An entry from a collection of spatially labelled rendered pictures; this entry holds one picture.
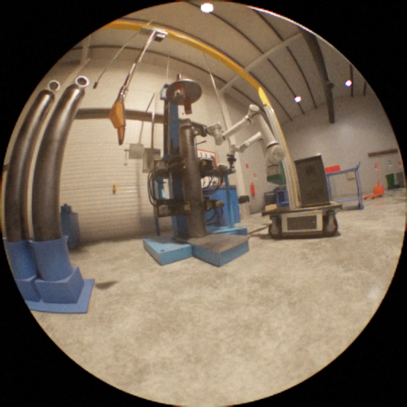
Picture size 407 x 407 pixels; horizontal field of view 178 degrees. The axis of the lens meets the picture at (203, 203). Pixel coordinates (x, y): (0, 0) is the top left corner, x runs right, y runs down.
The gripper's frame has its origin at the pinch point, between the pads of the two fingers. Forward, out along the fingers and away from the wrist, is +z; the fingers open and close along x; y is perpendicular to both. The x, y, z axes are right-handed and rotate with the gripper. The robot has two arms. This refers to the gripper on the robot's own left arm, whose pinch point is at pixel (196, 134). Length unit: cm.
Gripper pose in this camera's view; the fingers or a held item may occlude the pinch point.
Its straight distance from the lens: 164.5
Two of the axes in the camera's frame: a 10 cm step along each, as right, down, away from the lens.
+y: -5.2, 0.3, -8.5
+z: -8.4, 1.2, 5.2
